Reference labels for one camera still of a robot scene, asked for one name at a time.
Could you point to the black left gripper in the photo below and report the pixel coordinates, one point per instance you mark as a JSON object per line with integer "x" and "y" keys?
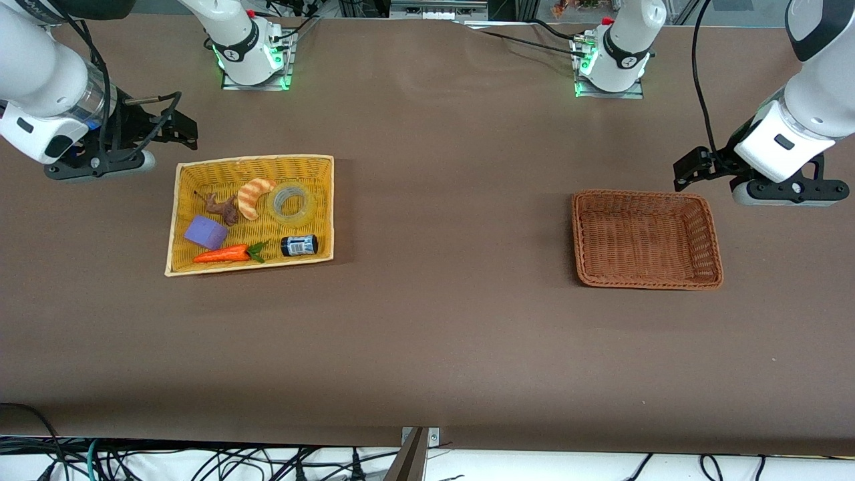
{"x": 727, "y": 159}

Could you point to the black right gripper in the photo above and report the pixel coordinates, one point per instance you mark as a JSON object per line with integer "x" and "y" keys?
{"x": 131, "y": 124}

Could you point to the clear tape roll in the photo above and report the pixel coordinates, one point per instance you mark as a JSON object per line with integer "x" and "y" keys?
{"x": 291, "y": 202}

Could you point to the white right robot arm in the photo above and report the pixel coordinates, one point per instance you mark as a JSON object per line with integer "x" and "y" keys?
{"x": 40, "y": 73}

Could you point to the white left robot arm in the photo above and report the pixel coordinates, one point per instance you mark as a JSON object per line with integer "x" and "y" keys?
{"x": 811, "y": 100}

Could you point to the brown wicker basket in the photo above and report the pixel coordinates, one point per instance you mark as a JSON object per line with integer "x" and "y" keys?
{"x": 644, "y": 240}

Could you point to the brown toy root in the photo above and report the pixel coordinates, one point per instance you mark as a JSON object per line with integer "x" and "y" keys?
{"x": 224, "y": 207}

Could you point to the toy croissant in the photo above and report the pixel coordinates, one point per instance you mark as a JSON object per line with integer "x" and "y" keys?
{"x": 252, "y": 197}

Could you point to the purple foam block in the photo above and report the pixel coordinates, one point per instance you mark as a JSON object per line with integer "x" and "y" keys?
{"x": 206, "y": 232}

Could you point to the orange toy carrot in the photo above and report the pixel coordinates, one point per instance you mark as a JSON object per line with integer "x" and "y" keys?
{"x": 220, "y": 254}

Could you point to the yellow wicker basket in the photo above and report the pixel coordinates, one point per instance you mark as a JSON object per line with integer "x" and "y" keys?
{"x": 314, "y": 200}

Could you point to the small black blue can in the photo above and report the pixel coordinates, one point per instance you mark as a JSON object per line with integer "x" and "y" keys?
{"x": 298, "y": 245}

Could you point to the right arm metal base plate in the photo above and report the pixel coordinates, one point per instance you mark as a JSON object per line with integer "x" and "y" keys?
{"x": 230, "y": 84}

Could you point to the aluminium frame rail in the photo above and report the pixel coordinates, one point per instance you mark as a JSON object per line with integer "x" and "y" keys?
{"x": 437, "y": 8}

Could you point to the metal table edge bracket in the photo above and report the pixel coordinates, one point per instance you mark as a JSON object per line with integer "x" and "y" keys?
{"x": 433, "y": 435}

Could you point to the brown wedge post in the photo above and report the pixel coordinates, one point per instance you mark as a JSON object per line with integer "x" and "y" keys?
{"x": 409, "y": 461}

